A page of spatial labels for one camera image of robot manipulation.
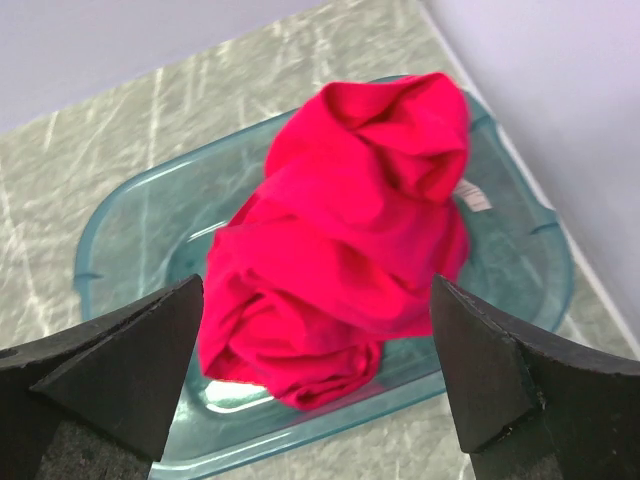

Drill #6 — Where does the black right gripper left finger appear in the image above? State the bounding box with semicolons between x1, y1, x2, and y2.
1;275;203;479

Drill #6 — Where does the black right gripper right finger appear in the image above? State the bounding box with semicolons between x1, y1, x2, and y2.
430;276;639;479

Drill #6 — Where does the red t shirt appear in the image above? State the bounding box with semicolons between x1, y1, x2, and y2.
198;73;470;410

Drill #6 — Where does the teal plastic bin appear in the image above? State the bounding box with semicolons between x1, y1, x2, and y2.
74;98;574;479

